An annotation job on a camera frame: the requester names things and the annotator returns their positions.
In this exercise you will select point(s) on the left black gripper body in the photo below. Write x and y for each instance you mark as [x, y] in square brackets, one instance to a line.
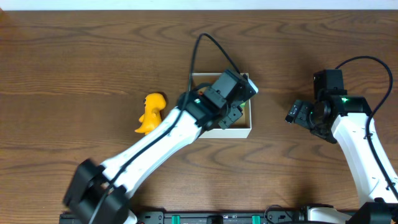
[232, 115]

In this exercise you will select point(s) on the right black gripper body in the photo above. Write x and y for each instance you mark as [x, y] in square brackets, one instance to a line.
[298, 112]

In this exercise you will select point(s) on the white cardboard box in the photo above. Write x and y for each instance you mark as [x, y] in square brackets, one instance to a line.
[240, 129]

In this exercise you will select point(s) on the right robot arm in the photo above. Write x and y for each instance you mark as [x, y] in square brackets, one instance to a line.
[346, 120]

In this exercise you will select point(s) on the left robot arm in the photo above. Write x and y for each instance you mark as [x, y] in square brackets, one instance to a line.
[101, 193]

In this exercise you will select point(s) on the orange dinosaur toy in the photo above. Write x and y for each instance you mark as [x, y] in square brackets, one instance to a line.
[154, 103]

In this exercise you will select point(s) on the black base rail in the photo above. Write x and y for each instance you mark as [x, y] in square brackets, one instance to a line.
[273, 214]

